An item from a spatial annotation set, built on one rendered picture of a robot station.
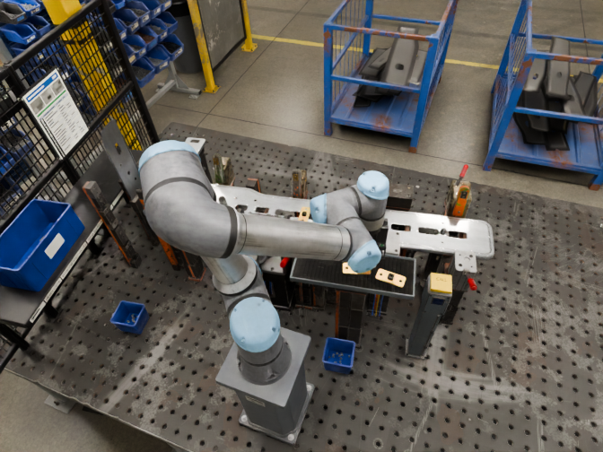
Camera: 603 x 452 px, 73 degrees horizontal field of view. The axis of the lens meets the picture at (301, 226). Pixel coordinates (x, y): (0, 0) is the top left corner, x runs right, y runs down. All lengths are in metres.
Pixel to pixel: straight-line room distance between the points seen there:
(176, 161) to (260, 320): 0.43
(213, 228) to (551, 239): 1.75
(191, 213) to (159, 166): 0.12
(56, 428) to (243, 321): 1.78
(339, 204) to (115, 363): 1.17
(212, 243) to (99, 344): 1.23
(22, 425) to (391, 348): 1.95
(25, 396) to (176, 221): 2.21
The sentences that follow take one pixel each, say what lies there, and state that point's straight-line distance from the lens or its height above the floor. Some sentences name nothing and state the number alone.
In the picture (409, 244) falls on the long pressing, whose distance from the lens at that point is 1.56.
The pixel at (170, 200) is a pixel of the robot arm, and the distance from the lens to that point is 0.70.
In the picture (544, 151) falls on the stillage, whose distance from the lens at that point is 3.61.
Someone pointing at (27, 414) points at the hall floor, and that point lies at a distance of 2.77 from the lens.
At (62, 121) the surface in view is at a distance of 1.97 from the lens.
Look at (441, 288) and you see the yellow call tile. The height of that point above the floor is 1.16.
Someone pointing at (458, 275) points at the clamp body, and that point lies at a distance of 1.48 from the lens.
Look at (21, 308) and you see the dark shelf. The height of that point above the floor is 1.03.
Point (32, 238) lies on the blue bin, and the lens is 1.85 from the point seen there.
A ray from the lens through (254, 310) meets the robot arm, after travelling 1.01.
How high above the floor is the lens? 2.20
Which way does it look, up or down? 49 degrees down
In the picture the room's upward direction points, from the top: 4 degrees counter-clockwise
